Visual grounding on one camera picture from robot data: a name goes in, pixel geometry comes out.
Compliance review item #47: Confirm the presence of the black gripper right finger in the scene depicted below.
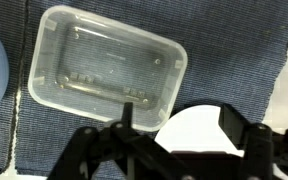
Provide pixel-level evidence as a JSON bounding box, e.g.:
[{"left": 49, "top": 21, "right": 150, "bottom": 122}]
[{"left": 218, "top": 103, "right": 288, "bottom": 180}]

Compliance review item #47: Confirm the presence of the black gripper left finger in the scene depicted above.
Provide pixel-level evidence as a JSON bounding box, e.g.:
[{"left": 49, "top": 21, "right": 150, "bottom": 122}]
[{"left": 47, "top": 102, "right": 185, "bottom": 180}]

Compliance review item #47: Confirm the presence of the clear plastic food container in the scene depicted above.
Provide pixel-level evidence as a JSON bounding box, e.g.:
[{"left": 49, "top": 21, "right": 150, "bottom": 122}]
[{"left": 27, "top": 4, "right": 189, "bottom": 132}]

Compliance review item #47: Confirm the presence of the small white plate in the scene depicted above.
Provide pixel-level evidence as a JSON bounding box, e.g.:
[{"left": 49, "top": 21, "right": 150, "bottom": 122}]
[{"left": 154, "top": 104, "right": 246, "bottom": 158}]

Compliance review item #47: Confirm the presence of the dark blue cloth towel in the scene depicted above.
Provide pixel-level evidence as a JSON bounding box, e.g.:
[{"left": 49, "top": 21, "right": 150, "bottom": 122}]
[
  {"left": 0, "top": 0, "right": 28, "bottom": 176},
  {"left": 14, "top": 0, "right": 288, "bottom": 178}
]

